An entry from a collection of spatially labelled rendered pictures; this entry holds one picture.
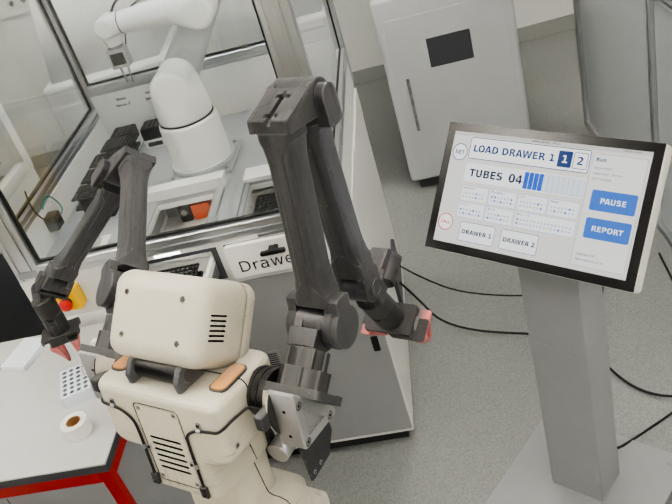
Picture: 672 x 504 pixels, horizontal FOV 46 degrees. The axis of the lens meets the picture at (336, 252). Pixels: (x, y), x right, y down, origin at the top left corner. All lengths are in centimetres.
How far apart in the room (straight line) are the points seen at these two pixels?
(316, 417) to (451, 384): 165
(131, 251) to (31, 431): 77
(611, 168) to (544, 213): 17
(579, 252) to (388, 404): 109
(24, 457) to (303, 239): 118
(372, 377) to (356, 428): 24
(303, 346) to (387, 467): 148
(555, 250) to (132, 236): 90
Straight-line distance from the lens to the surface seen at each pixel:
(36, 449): 221
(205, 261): 235
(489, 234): 187
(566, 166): 181
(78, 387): 225
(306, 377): 129
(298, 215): 123
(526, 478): 260
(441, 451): 275
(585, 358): 210
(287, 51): 200
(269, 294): 237
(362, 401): 265
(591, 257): 176
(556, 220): 180
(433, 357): 308
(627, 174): 176
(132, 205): 173
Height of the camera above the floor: 206
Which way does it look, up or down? 33 degrees down
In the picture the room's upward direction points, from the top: 18 degrees counter-clockwise
